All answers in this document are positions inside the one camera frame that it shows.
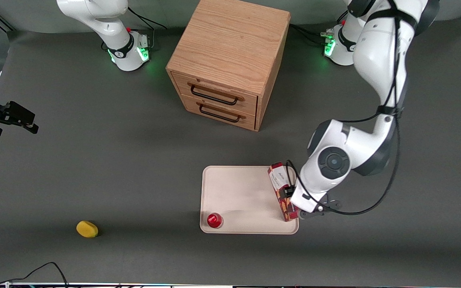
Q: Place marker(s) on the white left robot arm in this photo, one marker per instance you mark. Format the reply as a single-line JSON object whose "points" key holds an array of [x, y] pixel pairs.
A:
{"points": [[378, 60]]}

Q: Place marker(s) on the wooden two-drawer cabinet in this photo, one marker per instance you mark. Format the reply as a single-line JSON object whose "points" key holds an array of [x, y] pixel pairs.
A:
{"points": [[230, 52]]}

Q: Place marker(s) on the wooden drawer front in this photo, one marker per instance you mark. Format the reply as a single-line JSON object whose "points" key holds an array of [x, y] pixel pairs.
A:
{"points": [[214, 90], [218, 114]]}

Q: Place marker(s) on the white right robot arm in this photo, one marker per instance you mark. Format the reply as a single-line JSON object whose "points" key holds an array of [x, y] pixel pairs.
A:
{"points": [[114, 40]]}

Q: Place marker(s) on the yellow oval object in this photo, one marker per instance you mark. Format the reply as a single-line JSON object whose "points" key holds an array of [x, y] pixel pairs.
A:
{"points": [[87, 229]]}

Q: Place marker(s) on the red cookie box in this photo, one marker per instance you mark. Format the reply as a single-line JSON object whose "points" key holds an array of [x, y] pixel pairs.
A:
{"points": [[279, 178]]}

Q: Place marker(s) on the small red cup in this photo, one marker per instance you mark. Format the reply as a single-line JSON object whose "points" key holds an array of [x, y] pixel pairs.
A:
{"points": [[214, 220]]}

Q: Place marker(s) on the dark grey table mat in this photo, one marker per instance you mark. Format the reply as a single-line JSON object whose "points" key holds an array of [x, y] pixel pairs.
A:
{"points": [[94, 168]]}

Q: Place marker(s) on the beige plastic tray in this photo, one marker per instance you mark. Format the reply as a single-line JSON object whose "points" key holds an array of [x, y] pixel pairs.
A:
{"points": [[242, 198]]}

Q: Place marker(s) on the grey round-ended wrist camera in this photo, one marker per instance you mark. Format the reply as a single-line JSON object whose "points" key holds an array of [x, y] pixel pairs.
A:
{"points": [[314, 214]]}

